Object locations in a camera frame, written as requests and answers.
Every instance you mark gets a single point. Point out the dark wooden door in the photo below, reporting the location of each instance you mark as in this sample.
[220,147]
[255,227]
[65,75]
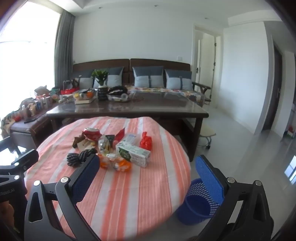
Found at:
[275,88]

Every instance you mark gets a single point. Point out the red basket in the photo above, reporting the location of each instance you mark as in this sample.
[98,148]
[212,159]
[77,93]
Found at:
[68,89]

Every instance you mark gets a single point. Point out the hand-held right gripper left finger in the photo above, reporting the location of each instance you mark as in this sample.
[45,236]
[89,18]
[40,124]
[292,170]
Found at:
[86,178]

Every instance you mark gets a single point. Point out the orange striped tablecloth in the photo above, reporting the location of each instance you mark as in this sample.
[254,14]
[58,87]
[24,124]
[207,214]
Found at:
[138,190]

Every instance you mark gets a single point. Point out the orange snack packet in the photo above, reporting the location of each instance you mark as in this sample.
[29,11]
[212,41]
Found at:
[103,163]
[121,165]

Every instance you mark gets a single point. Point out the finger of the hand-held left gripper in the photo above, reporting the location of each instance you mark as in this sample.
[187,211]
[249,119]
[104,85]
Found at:
[26,160]

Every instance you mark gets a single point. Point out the brown snack wrapper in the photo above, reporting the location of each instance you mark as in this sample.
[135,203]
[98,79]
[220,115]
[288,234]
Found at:
[78,140]

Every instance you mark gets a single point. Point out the green white carton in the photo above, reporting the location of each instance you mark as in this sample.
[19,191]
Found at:
[134,155]

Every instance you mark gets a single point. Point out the red plastic bag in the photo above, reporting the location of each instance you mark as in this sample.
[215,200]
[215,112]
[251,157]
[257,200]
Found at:
[146,141]

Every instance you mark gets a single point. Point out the dark green wrapper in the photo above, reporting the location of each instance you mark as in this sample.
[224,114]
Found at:
[110,138]

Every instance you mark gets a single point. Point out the silver chip bag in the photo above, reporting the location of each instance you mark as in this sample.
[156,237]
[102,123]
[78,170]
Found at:
[104,144]

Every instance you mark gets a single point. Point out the cream rolling stool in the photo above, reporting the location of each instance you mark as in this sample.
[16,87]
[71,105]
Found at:
[207,135]

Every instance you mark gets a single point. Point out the white door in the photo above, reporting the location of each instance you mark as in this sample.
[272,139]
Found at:
[198,67]

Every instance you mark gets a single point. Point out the row of small bottles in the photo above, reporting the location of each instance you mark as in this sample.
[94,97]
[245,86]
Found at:
[34,106]

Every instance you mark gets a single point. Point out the crushed red can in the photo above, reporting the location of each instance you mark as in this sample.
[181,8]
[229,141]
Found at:
[92,134]

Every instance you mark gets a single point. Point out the blue plastic wastebasket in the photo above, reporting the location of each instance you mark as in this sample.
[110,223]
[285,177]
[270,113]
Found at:
[194,208]

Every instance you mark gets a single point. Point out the patterned cloth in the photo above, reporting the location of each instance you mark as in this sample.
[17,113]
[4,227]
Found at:
[5,125]

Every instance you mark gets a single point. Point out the black bundle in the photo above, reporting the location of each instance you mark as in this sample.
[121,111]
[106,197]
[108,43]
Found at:
[118,89]

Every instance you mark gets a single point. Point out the grey curtain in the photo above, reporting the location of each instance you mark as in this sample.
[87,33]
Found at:
[63,46]

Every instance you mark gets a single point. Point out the clear plastic box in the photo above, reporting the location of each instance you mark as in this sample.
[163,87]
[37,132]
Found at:
[131,138]

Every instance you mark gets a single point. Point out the floral sofa cover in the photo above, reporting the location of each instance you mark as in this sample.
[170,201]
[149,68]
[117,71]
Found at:
[161,90]

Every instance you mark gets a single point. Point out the clear plastic tray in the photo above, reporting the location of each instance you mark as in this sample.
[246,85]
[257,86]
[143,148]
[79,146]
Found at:
[119,97]

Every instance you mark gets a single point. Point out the clear fruit bowl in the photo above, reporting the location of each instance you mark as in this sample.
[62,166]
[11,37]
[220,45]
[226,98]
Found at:
[84,95]

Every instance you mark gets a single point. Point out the dark coffee table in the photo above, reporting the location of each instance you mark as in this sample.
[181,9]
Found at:
[150,107]

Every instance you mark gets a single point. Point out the black white striped wrapper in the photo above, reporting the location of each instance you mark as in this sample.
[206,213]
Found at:
[87,154]
[72,159]

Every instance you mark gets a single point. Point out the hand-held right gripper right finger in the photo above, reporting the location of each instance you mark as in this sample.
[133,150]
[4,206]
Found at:
[209,178]

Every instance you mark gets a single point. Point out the open cardboard box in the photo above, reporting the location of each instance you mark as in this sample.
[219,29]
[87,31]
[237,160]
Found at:
[41,89]

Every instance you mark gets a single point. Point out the green potted plant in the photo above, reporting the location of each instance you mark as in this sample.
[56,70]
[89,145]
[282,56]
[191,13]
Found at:
[100,75]

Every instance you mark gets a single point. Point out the brown wooden sofa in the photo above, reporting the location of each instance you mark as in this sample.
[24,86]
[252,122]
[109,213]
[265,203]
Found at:
[101,64]

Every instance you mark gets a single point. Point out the beige paper wrapper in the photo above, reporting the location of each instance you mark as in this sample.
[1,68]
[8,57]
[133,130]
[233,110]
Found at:
[86,145]

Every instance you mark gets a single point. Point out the clear tape roll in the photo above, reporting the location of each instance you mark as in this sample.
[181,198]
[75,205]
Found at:
[124,96]

